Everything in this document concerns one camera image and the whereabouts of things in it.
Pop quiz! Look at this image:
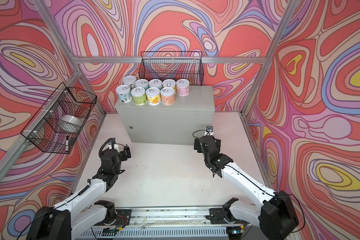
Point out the light blue can front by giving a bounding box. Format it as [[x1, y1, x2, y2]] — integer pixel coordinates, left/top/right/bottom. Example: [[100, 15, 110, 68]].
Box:
[[135, 79, 149, 90]]

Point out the black wire basket back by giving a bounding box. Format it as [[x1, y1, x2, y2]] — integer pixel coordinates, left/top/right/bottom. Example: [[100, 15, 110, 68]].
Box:
[[139, 51, 204, 86]]

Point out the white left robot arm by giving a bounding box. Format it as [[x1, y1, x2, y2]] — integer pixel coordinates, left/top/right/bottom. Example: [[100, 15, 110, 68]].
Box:
[[26, 144, 131, 240]]

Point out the black marker pen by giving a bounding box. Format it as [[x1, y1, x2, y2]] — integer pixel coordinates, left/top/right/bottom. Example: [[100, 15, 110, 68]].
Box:
[[65, 135, 70, 153]]

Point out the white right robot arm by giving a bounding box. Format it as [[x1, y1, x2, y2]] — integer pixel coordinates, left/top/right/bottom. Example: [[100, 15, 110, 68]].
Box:
[[194, 135, 299, 240]]

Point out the grey metal cabinet box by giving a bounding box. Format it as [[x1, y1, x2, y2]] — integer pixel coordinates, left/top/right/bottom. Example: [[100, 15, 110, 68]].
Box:
[[115, 86, 215, 145]]

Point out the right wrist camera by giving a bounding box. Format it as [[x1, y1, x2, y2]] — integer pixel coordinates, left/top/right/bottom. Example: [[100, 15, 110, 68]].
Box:
[[205, 126, 214, 136]]

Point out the black wire basket left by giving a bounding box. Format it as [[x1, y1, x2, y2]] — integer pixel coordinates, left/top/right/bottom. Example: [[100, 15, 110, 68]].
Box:
[[21, 83, 97, 154]]

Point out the teal label can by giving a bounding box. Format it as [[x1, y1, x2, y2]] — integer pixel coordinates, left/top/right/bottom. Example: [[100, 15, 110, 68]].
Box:
[[116, 85, 133, 103]]

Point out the blue label can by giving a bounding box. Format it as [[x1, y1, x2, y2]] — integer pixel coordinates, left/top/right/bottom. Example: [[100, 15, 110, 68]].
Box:
[[149, 79, 163, 90]]

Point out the yellow green label can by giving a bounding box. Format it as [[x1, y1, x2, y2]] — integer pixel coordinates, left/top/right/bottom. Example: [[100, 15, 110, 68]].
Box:
[[146, 88, 161, 106]]

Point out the orange label can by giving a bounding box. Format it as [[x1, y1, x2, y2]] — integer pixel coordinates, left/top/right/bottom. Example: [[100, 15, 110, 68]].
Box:
[[161, 87, 176, 106]]

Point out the black wire basket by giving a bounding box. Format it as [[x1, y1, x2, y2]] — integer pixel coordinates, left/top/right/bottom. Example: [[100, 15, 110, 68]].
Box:
[[139, 51, 204, 86], [21, 83, 97, 154]]

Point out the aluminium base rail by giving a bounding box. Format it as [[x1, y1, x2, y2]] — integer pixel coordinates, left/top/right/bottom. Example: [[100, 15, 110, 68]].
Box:
[[38, 206, 301, 240]]

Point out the pink label can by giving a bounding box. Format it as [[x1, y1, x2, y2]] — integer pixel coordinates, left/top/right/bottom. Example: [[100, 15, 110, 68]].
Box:
[[122, 76, 137, 89]]

